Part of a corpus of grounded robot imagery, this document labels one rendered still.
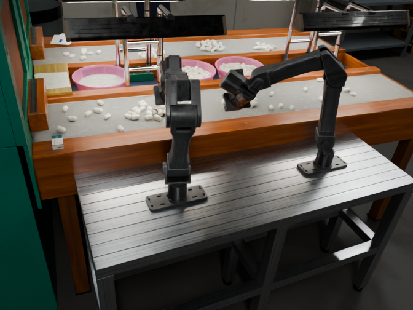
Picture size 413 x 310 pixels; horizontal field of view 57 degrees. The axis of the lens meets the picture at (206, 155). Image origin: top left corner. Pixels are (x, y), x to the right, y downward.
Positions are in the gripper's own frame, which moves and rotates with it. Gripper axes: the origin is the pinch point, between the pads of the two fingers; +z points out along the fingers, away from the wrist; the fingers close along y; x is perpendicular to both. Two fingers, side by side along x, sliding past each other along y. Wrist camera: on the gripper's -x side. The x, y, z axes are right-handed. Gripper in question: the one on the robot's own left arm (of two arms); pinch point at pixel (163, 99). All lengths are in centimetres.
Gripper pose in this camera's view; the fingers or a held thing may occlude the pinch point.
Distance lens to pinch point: 147.0
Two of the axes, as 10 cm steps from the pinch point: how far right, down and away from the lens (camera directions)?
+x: 1.7, 9.8, -0.5
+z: -3.1, 1.0, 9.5
